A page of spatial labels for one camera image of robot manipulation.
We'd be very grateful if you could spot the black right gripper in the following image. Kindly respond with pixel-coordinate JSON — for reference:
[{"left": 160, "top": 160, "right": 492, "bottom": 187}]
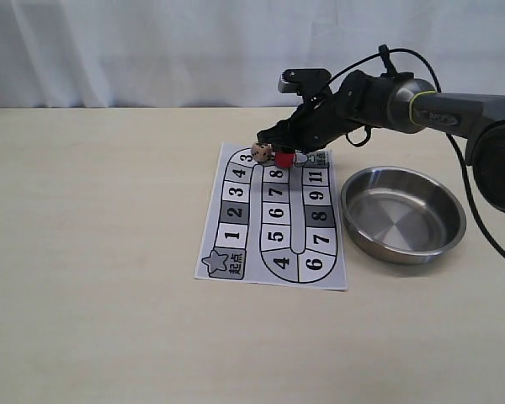
[{"left": 257, "top": 70, "right": 412, "bottom": 158}]

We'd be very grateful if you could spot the red cylinder game piece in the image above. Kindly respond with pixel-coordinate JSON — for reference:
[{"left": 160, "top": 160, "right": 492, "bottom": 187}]
[{"left": 274, "top": 151, "right": 295, "bottom": 168}]

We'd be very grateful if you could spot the wooden die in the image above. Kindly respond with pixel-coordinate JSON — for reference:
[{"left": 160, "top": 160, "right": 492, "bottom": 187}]
[{"left": 250, "top": 142, "right": 273, "bottom": 163}]

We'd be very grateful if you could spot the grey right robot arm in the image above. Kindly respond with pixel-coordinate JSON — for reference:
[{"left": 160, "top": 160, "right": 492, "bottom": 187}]
[{"left": 258, "top": 70, "right": 505, "bottom": 213}]

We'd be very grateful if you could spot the paper number game board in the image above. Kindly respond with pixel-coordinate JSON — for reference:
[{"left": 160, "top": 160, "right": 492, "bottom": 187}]
[{"left": 194, "top": 144, "right": 348, "bottom": 291}]

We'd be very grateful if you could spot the stainless steel bowl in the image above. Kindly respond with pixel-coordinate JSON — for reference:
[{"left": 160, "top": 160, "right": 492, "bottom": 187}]
[{"left": 340, "top": 166, "right": 467, "bottom": 265}]

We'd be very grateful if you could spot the white curtain backdrop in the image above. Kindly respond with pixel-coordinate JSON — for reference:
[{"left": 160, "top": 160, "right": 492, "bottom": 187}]
[{"left": 0, "top": 1, "right": 505, "bottom": 108}]

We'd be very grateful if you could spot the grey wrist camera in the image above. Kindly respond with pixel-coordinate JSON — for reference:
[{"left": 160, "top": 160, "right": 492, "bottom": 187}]
[{"left": 278, "top": 68, "right": 332, "bottom": 102}]

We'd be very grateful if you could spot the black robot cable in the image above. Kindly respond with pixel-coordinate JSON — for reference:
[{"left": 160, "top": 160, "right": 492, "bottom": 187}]
[{"left": 319, "top": 44, "right": 505, "bottom": 274}]

